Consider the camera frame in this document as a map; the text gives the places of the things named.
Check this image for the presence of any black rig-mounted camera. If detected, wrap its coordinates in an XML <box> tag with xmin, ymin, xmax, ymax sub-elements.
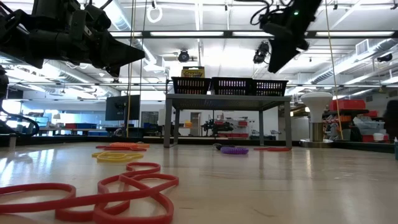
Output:
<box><xmin>252</xmin><ymin>41</ymin><xmax>271</xmax><ymax>65</ymax></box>

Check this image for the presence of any yellow rubber band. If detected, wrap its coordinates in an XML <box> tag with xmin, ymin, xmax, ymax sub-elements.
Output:
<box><xmin>91</xmin><ymin>151</ymin><xmax>145</xmax><ymax>164</ymax></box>

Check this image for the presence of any black ceiling device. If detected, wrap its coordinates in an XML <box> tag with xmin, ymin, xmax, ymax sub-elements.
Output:
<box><xmin>376</xmin><ymin>52</ymin><xmax>394</xmax><ymax>63</ymax></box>

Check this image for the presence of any black rig crossbeam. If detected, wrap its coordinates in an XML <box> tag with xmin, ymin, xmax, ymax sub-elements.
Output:
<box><xmin>108</xmin><ymin>30</ymin><xmax>398</xmax><ymax>40</ymax></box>

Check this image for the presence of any yellow hanging cord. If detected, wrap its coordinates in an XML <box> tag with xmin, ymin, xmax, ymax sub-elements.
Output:
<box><xmin>324</xmin><ymin>0</ymin><xmax>344</xmax><ymax>141</ymax></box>

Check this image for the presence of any purple coil wristband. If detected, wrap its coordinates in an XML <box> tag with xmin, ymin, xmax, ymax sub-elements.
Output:
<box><xmin>220</xmin><ymin>146</ymin><xmax>249</xmax><ymax>156</ymax></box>

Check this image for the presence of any black plastic mesh basket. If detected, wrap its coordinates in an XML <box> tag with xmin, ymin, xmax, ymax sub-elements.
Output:
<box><xmin>251</xmin><ymin>79</ymin><xmax>289</xmax><ymax>97</ymax></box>
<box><xmin>210</xmin><ymin>77</ymin><xmax>254</xmax><ymax>96</ymax></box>
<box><xmin>170</xmin><ymin>77</ymin><xmax>211</xmax><ymax>96</ymax></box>

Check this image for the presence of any dark hanging cable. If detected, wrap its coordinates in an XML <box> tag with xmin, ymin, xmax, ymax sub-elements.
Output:
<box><xmin>126</xmin><ymin>0</ymin><xmax>137</xmax><ymax>138</ymax></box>

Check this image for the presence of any person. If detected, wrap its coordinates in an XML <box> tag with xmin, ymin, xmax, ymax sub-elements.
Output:
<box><xmin>382</xmin><ymin>98</ymin><xmax>398</xmax><ymax>133</ymax></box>

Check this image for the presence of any white air vent grille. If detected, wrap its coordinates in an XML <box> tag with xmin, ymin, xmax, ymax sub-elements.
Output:
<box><xmin>355</xmin><ymin>39</ymin><xmax>370</xmax><ymax>57</ymax></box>

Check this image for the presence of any black computer monitor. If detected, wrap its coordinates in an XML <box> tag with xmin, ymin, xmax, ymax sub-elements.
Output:
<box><xmin>104</xmin><ymin>95</ymin><xmax>141</xmax><ymax>122</ymax></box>

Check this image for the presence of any white cable loop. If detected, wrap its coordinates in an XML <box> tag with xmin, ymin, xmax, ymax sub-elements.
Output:
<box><xmin>146</xmin><ymin>4</ymin><xmax>164</xmax><ymax>24</ymax></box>

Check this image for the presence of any red rubber band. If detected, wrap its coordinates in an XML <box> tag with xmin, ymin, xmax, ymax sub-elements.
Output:
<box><xmin>0</xmin><ymin>182</ymin><xmax>77</xmax><ymax>215</ymax></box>
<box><xmin>95</xmin><ymin>144</ymin><xmax>147</xmax><ymax>152</ymax></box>
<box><xmin>253</xmin><ymin>146</ymin><xmax>292</xmax><ymax>152</ymax></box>
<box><xmin>97</xmin><ymin>161</ymin><xmax>180</xmax><ymax>200</ymax></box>
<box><xmin>55</xmin><ymin>192</ymin><xmax>175</xmax><ymax>224</ymax></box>

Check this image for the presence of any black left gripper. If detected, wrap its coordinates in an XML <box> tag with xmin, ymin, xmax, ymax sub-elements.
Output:
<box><xmin>29</xmin><ymin>0</ymin><xmax>146</xmax><ymax>78</ymax></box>

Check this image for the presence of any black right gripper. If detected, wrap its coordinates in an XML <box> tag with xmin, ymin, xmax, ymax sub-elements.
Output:
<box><xmin>259</xmin><ymin>0</ymin><xmax>323</xmax><ymax>74</ymax></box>

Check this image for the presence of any white dome on metal cylinder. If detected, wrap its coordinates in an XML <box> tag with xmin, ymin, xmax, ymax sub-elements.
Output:
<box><xmin>300</xmin><ymin>91</ymin><xmax>335</xmax><ymax>149</ymax></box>

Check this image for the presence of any black overhead camera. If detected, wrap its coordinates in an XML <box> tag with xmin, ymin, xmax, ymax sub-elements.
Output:
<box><xmin>177</xmin><ymin>49</ymin><xmax>190</xmax><ymax>63</ymax></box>

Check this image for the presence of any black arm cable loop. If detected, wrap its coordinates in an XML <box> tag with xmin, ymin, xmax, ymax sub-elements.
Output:
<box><xmin>0</xmin><ymin>107</ymin><xmax>40</xmax><ymax>138</ymax></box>

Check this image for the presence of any grey perforated metal riser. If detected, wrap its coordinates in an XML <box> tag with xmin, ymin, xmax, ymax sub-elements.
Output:
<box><xmin>164</xmin><ymin>93</ymin><xmax>293</xmax><ymax>149</ymax></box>

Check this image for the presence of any red storage bin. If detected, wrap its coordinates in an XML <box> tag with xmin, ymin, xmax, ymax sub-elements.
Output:
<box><xmin>328</xmin><ymin>99</ymin><xmax>367</xmax><ymax>112</ymax></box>

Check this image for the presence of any Crayola crayon box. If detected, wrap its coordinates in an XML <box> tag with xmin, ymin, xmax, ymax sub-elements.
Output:
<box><xmin>180</xmin><ymin>65</ymin><xmax>206</xmax><ymax>78</ymax></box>

